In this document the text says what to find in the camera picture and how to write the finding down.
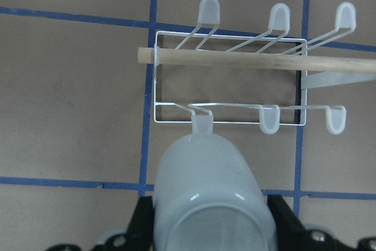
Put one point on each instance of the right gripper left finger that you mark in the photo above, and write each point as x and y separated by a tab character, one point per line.
139	232

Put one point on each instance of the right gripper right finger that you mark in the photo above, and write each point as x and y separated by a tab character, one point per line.
291	234

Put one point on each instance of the translucent white plastic cup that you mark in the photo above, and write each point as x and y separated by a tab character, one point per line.
206	198

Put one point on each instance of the white wire cup rack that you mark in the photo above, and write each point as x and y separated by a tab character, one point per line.
272	49

